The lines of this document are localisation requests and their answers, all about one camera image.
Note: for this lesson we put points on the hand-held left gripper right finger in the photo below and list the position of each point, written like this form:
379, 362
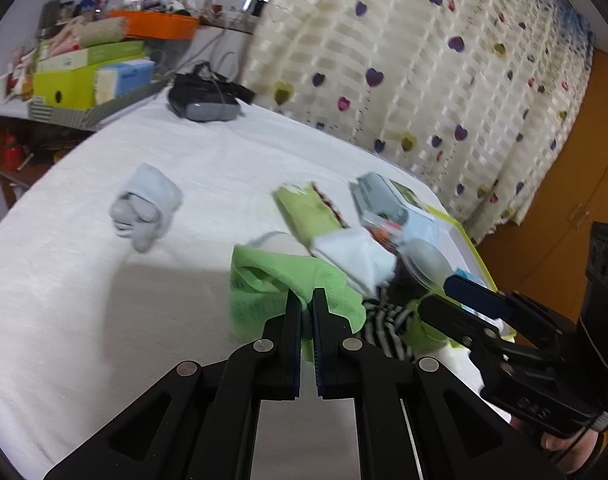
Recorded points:
320, 340

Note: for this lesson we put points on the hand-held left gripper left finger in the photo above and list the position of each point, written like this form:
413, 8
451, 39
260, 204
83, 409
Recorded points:
295, 330

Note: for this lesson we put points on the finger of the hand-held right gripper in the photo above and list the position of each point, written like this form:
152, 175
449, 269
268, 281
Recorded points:
449, 317
474, 295

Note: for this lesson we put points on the green-rimmed box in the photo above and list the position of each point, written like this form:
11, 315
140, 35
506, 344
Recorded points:
461, 242

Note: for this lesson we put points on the bright green cloth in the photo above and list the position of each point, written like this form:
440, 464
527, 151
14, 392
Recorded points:
264, 280

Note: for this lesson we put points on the black white striped sock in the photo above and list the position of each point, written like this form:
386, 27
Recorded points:
384, 317

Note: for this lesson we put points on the grey-blue sock pair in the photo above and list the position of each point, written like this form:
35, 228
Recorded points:
143, 205

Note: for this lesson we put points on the person's right hand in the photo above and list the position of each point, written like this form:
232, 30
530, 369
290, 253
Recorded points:
554, 444

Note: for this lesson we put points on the light blue cloth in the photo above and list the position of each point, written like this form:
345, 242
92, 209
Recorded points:
419, 232

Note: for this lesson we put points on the white sock pair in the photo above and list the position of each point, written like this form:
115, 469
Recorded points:
354, 255

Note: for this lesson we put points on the beige rolled sock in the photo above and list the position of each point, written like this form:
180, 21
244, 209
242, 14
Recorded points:
304, 210

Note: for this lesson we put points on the wooden wardrobe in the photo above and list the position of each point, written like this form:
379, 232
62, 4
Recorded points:
559, 160

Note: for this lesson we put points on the white terry bed cover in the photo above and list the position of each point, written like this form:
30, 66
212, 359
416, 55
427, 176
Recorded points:
133, 310

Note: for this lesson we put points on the heart print curtain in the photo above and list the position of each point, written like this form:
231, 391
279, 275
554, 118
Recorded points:
434, 60

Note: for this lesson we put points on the black headset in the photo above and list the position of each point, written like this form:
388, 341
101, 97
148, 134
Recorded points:
203, 100

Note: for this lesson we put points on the green yellow box stack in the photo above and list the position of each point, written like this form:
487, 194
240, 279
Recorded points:
83, 116

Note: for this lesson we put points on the blue tissue pack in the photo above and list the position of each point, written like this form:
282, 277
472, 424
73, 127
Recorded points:
123, 77

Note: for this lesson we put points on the wooden shelf unit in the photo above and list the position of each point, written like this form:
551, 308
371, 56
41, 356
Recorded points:
3, 185

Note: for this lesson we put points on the lime green box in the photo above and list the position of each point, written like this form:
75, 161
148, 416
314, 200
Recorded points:
63, 90

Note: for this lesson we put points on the orange tray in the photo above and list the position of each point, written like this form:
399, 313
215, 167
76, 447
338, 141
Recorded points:
158, 25

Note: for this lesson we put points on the red bottle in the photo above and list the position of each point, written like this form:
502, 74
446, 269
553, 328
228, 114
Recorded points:
11, 152

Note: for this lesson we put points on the pale green flat box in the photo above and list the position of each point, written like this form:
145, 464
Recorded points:
93, 55

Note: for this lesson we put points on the rolled floral cloth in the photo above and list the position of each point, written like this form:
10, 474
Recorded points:
83, 32

